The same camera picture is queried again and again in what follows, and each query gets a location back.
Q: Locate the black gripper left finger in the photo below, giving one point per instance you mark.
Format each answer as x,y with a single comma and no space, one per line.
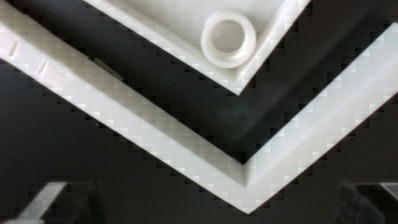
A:
65,204

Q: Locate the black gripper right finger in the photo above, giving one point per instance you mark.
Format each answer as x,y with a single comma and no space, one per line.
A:
366,203

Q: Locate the white L-shaped obstacle wall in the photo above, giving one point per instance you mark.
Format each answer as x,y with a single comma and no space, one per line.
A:
241,182

